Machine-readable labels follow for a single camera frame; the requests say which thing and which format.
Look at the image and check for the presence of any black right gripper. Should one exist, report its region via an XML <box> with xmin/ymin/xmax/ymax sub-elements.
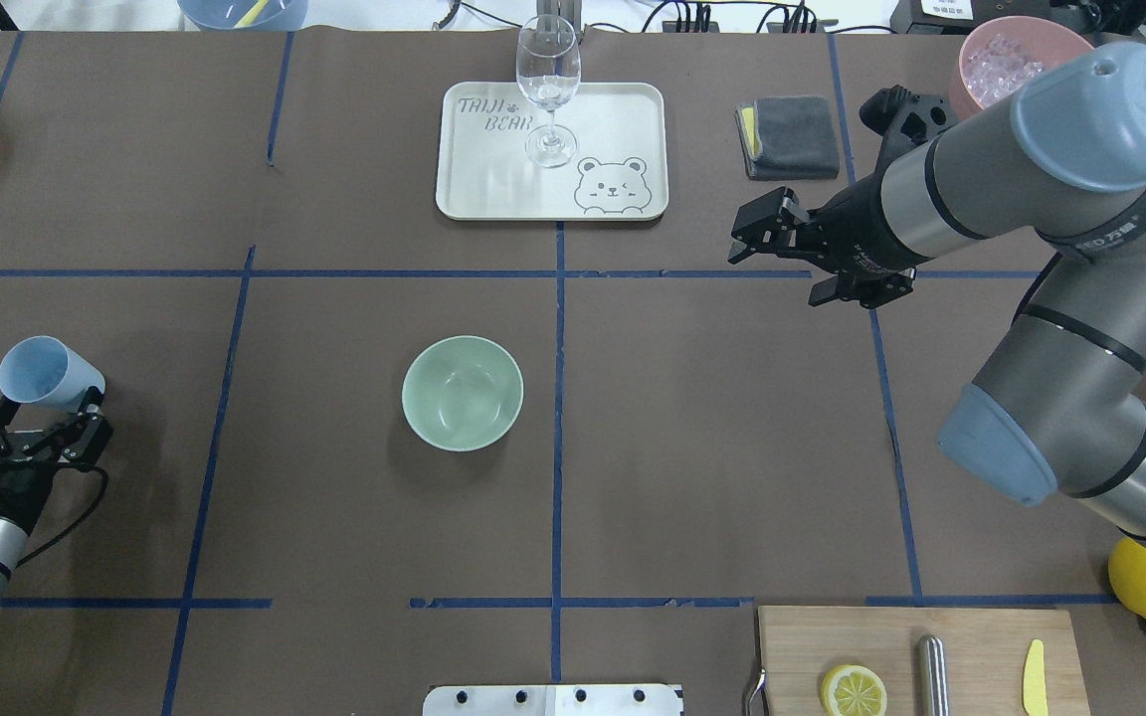
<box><xmin>728</xmin><ymin>183</ymin><xmax>917</xmax><ymax>309</ymax></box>

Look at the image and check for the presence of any half lemon slice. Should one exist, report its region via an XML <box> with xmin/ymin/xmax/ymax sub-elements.
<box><xmin>819</xmin><ymin>663</ymin><xmax>888</xmax><ymax>716</ymax></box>

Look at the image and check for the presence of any pink bowl of ice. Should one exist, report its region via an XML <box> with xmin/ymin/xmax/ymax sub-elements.
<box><xmin>949</xmin><ymin>15</ymin><xmax>1094</xmax><ymax>119</ymax></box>

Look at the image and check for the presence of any cream bear tray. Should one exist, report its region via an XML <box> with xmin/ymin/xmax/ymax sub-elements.
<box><xmin>435</xmin><ymin>82</ymin><xmax>669</xmax><ymax>222</ymax></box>

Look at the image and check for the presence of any yellow plastic knife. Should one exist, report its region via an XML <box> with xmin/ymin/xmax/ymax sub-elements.
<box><xmin>1022</xmin><ymin>638</ymin><xmax>1050</xmax><ymax>716</ymax></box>

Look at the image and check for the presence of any clear wine glass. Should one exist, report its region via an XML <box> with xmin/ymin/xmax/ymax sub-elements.
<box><xmin>515</xmin><ymin>14</ymin><xmax>582</xmax><ymax>168</ymax></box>

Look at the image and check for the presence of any grey yellow folded cloth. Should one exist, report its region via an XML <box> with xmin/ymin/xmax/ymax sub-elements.
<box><xmin>735</xmin><ymin>95</ymin><xmax>840</xmax><ymax>181</ymax></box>

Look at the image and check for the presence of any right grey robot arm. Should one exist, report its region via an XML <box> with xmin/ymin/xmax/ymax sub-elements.
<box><xmin>728</xmin><ymin>42</ymin><xmax>1146</xmax><ymax>546</ymax></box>

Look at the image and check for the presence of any green bowl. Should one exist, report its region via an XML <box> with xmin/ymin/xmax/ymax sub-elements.
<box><xmin>401</xmin><ymin>335</ymin><xmax>526</xmax><ymax>453</ymax></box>

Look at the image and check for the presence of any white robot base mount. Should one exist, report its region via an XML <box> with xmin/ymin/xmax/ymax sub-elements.
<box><xmin>422</xmin><ymin>682</ymin><xmax>685</xmax><ymax>715</ymax></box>

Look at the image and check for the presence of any wooden cutting board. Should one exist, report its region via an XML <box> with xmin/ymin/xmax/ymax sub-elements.
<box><xmin>758</xmin><ymin>606</ymin><xmax>1091</xmax><ymax>715</ymax></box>

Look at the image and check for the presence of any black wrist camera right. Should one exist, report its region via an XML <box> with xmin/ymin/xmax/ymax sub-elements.
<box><xmin>860</xmin><ymin>85</ymin><xmax>960</xmax><ymax>173</ymax></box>

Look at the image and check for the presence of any light blue plastic cup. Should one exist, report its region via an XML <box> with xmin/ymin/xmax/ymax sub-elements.
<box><xmin>0</xmin><ymin>335</ymin><xmax>107</xmax><ymax>412</ymax></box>

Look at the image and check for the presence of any blue bowl with fork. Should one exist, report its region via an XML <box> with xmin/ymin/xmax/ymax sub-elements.
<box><xmin>176</xmin><ymin>1</ymin><xmax>311</xmax><ymax>32</ymax></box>

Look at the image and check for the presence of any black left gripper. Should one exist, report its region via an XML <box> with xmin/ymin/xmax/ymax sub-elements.
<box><xmin>0</xmin><ymin>386</ymin><xmax>113</xmax><ymax>518</ymax></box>

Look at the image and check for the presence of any steel muddler black cap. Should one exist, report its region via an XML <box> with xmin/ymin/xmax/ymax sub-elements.
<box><xmin>917</xmin><ymin>634</ymin><xmax>951</xmax><ymax>715</ymax></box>

